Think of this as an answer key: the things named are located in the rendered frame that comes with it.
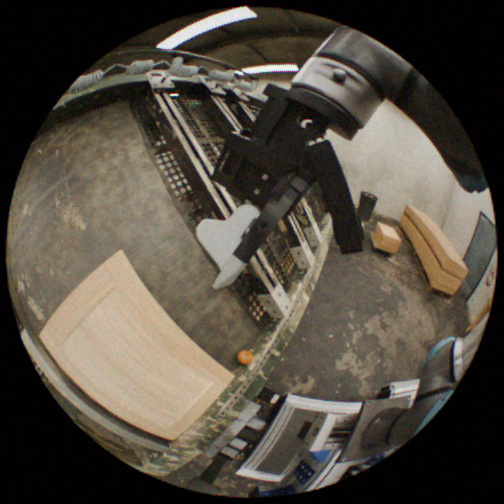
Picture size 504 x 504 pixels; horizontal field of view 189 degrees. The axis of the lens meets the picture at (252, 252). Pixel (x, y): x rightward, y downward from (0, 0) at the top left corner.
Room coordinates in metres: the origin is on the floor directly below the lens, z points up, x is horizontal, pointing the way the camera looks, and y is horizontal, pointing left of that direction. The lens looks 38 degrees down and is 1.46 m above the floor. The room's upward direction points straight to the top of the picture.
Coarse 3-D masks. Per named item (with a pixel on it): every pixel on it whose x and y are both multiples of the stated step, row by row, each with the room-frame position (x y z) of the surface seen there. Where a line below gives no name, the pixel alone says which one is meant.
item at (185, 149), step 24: (168, 72) 0.57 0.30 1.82; (168, 96) 0.63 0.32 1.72; (168, 120) 0.53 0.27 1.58; (168, 144) 0.53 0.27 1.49; (192, 144) 0.52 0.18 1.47; (192, 168) 0.47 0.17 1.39; (216, 192) 0.45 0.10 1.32; (216, 216) 0.43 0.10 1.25; (264, 264) 0.39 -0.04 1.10; (264, 288) 0.34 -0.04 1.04; (288, 312) 0.31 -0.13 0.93
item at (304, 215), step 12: (228, 84) 1.06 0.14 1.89; (252, 84) 1.02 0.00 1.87; (240, 96) 1.03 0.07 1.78; (240, 108) 1.03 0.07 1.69; (240, 120) 1.03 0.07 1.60; (252, 120) 0.99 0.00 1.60; (300, 204) 0.83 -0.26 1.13; (300, 216) 0.82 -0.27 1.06; (312, 216) 0.84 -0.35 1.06; (312, 228) 0.78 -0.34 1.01; (312, 240) 0.77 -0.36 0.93
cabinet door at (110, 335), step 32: (96, 288) 0.12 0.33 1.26; (128, 288) 0.17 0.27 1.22; (64, 320) 0.01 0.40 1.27; (96, 320) 0.07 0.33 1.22; (128, 320) 0.11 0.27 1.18; (160, 320) 0.15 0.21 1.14; (64, 352) -0.07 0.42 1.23; (96, 352) 0.00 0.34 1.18; (128, 352) 0.04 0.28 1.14; (160, 352) 0.08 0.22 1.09; (192, 352) 0.11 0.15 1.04; (96, 384) -0.10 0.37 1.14; (128, 384) -0.04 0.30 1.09; (160, 384) -0.01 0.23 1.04; (192, 384) 0.02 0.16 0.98; (224, 384) 0.04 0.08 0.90; (128, 416) -0.16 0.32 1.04; (160, 416) -0.12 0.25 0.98; (192, 416) -0.10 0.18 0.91
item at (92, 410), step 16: (16, 304) -0.09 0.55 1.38; (32, 336) -0.12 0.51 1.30; (32, 352) -0.16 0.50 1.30; (48, 368) -0.16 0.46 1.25; (64, 384) -0.17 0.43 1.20; (80, 400) -0.18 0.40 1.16; (96, 416) -0.22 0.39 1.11; (112, 416) -0.20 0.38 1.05; (128, 432) -0.23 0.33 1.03; (160, 448) -0.29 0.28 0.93
